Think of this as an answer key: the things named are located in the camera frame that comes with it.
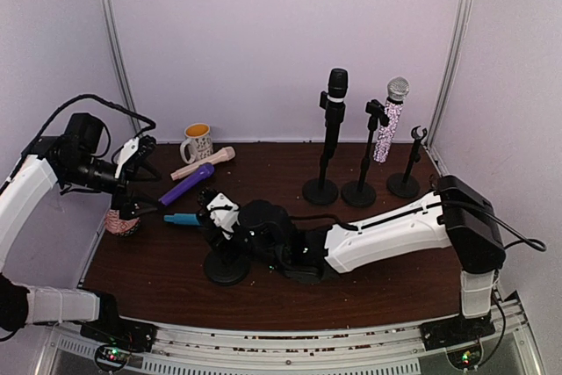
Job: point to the white floral ceramic mug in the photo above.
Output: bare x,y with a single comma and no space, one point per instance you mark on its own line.
198,143

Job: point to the aluminium corner frame post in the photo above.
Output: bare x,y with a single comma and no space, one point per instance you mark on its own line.
117,57
462,19

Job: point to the black microphone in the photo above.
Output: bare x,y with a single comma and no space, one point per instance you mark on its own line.
332,102

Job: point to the silver glitter microphone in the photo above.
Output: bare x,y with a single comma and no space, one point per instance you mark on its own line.
397,90

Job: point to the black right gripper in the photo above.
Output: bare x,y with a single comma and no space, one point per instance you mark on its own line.
214,239

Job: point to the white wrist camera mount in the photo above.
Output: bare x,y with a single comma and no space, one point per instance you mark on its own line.
224,214
126,160

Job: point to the aluminium corner frame post left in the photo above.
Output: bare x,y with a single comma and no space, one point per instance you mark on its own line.
117,57

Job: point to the black stand for pink microphone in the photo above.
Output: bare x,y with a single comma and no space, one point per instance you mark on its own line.
404,184

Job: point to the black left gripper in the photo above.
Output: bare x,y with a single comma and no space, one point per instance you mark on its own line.
124,202

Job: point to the blue microphone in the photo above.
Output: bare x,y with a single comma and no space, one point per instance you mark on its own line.
183,219

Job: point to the purple microphone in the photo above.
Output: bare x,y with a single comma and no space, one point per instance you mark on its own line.
201,174

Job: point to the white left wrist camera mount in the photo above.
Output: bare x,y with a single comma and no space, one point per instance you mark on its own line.
126,160

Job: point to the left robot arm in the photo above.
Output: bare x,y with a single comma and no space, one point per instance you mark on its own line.
71,162

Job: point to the aluminium corner frame post right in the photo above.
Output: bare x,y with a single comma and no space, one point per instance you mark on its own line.
462,19

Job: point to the pale pink microphone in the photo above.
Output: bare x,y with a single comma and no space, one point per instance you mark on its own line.
225,154

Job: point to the black stand with blue microphone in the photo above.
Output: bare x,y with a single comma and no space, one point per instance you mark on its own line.
226,265

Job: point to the black stand with glitter microphone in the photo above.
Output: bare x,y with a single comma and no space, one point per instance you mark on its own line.
359,193

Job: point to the red patterned small bowl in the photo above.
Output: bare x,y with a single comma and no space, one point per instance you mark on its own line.
113,224

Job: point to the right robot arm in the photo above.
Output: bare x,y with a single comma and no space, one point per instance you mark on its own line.
453,215

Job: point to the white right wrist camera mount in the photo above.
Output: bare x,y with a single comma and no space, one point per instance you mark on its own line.
224,214

